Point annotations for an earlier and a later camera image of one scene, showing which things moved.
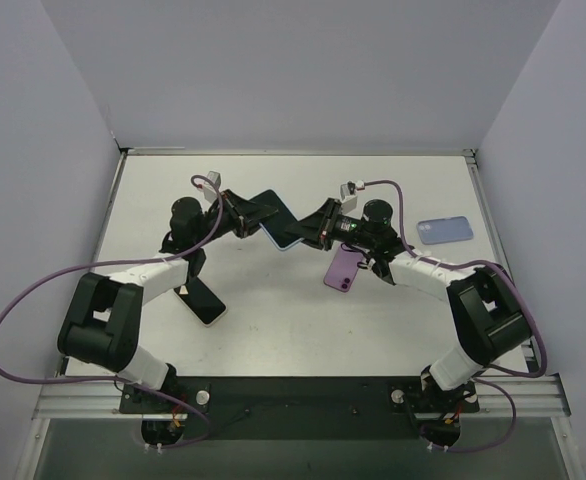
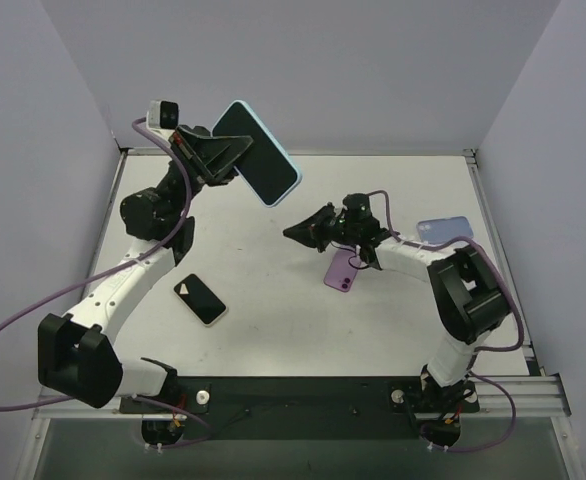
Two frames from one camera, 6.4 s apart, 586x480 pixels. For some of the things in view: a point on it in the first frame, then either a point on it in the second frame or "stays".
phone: x=276 y=225 to x=267 y=167
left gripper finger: x=251 y=212 to x=212 y=152
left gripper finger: x=249 y=229 to x=220 y=178
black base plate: x=298 y=408 stays
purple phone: x=342 y=269 stays
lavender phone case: x=444 y=230 stays
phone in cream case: x=201 y=301 stays
